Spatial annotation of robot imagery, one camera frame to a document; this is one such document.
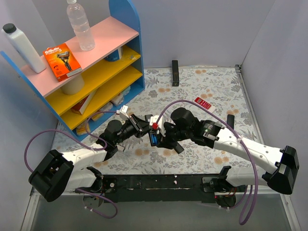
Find cream cylinder on shelf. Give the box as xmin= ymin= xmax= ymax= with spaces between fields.
xmin=60 ymin=75 xmax=85 ymax=95

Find orange razor box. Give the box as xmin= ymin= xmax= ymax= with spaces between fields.
xmin=43 ymin=43 xmax=82 ymax=82

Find plain black remote control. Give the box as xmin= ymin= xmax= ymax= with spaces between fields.
xmin=227 ymin=114 xmax=235 ymax=129

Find red white remote control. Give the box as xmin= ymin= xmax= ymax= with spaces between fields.
xmin=194 ymin=97 xmax=215 ymax=113

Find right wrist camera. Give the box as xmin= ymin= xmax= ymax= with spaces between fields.
xmin=149 ymin=115 xmax=175 ymax=139

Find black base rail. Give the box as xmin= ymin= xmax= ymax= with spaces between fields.
xmin=74 ymin=166 xmax=248 ymax=207

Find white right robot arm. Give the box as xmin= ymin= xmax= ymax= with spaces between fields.
xmin=151 ymin=107 xmax=299 ymax=195

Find blue pink yellow shelf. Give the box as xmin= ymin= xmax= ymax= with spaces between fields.
xmin=1 ymin=0 xmax=145 ymax=136

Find white bottle black cap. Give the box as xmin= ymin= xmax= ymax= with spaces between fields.
xmin=1 ymin=23 xmax=46 ymax=73

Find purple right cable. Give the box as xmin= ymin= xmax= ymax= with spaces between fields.
xmin=158 ymin=100 xmax=259 ymax=226

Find floral table mat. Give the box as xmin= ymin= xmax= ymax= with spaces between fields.
xmin=45 ymin=67 xmax=269 ymax=175

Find black box at back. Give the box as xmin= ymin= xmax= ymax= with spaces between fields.
xmin=171 ymin=60 xmax=180 ymax=87

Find silver white remote control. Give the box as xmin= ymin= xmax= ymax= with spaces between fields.
xmin=116 ymin=144 xmax=125 ymax=152

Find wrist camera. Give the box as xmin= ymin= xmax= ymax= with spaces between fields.
xmin=116 ymin=105 xmax=129 ymax=120
xmin=149 ymin=115 xmax=175 ymax=139

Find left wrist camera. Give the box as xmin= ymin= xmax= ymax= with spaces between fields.
xmin=116 ymin=105 xmax=129 ymax=120

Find clear plastic water bottle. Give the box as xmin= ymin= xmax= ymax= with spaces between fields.
xmin=66 ymin=0 xmax=95 ymax=51

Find black remote with buttons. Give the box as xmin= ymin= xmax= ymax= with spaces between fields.
xmin=145 ymin=115 xmax=159 ymax=146

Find tissue packs on shelf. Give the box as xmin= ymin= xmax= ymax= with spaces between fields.
xmin=75 ymin=86 xmax=131 ymax=136

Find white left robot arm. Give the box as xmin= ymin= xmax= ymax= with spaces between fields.
xmin=28 ymin=115 xmax=152 ymax=202

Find blue white can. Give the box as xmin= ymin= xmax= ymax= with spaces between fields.
xmin=104 ymin=47 xmax=122 ymax=62

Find blue battery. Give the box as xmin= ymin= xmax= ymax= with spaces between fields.
xmin=151 ymin=134 xmax=157 ymax=145

